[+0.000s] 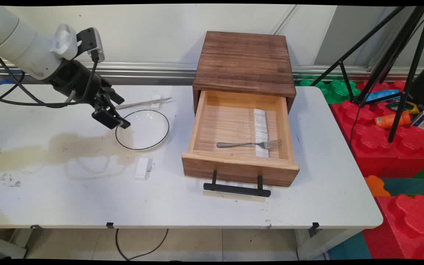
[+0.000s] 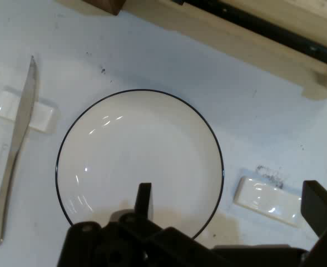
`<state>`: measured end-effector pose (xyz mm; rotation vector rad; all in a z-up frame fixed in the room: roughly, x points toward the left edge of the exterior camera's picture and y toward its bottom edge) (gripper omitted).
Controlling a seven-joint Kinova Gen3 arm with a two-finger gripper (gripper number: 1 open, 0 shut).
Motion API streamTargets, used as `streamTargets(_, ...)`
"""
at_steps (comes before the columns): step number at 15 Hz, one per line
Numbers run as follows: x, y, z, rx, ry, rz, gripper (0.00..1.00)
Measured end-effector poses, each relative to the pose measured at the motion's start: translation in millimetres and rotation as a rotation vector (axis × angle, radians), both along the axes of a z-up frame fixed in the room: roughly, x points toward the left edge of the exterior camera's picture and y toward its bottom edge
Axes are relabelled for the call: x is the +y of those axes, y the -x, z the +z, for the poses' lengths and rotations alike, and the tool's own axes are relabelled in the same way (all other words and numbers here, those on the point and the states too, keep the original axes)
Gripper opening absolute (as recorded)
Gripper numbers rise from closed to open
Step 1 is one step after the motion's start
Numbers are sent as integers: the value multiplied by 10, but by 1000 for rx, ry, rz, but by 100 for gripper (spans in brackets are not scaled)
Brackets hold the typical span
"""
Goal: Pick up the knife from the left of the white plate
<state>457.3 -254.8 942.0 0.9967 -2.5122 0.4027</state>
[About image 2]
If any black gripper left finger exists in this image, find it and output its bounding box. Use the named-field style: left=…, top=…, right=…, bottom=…
left=56, top=182, right=226, bottom=267

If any white ceramic cutlery rest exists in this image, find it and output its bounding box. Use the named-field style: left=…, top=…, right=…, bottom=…
left=0, top=86, right=61, bottom=134
left=232, top=175, right=306, bottom=228

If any black metal bar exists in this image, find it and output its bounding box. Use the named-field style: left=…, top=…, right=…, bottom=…
left=171, top=0, right=327, bottom=71

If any silver serrated table knife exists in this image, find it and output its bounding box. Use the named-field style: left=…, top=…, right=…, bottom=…
left=0, top=55, right=39, bottom=247

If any light wooden frame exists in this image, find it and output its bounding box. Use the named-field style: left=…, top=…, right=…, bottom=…
left=54, top=0, right=327, bottom=100

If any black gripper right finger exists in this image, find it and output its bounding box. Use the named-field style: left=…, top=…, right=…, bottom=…
left=299, top=180, right=327, bottom=267

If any white plate with dark rim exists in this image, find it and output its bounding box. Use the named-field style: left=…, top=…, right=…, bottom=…
left=54, top=88, right=225, bottom=241

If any dark brown wooden block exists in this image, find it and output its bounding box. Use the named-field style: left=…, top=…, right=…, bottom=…
left=86, top=0, right=128, bottom=16

